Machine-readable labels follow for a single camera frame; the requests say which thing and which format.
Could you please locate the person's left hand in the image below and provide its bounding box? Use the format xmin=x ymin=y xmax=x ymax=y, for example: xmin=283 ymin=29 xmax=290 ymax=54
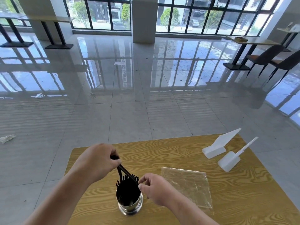
xmin=70 ymin=143 xmax=122 ymax=185

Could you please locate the person's right hand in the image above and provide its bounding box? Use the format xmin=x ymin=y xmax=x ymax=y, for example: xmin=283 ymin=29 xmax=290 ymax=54
xmin=138 ymin=172 xmax=178 ymax=208

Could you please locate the clear plastic bag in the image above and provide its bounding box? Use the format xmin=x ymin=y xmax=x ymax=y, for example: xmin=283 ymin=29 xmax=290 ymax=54
xmin=161 ymin=167 xmax=214 ymax=215

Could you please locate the bunch of black straws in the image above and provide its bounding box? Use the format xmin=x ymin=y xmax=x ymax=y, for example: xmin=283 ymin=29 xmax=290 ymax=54
xmin=110 ymin=155 xmax=141 ymax=207

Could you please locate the steel cylindrical holder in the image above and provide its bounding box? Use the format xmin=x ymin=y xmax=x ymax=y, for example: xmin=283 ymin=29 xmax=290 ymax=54
xmin=115 ymin=178 xmax=144 ymax=216

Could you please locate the person's left forearm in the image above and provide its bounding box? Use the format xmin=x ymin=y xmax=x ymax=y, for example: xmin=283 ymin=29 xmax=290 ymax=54
xmin=22 ymin=165 xmax=92 ymax=225

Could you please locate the person's right forearm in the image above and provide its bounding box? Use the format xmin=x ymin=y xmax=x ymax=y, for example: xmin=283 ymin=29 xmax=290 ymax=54
xmin=165 ymin=195 xmax=220 ymax=225

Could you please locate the wide white plastic stand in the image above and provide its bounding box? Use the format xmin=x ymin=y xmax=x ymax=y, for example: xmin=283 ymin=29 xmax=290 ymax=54
xmin=202 ymin=127 xmax=242 ymax=159

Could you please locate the narrow white plastic stand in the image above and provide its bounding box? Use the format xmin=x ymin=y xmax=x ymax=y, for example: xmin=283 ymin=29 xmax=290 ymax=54
xmin=217 ymin=137 xmax=259 ymax=173

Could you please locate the large crumpled white litter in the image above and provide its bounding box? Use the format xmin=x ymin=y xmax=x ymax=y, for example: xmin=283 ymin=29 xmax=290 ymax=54
xmin=0 ymin=134 xmax=17 ymax=144

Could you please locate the black framed window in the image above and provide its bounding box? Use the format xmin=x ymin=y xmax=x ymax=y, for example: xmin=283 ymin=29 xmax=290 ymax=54
xmin=156 ymin=0 xmax=284 ymax=37
xmin=62 ymin=0 xmax=132 ymax=31
xmin=0 ymin=0 xmax=32 ymax=27

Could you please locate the long table with black legs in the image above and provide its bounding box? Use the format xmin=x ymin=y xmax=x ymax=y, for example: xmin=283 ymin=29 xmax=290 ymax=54
xmin=18 ymin=15 xmax=75 ymax=50
xmin=0 ymin=12 xmax=34 ymax=48

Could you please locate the dark dining chair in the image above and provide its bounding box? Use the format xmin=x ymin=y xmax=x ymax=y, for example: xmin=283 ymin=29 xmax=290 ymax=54
xmin=245 ymin=44 xmax=285 ymax=79
xmin=267 ymin=49 xmax=300 ymax=82

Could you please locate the wooden table with black pedestal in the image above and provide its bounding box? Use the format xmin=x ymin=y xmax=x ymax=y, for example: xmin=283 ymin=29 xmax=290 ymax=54
xmin=276 ymin=22 xmax=300 ymax=52
xmin=222 ymin=36 xmax=282 ymax=71

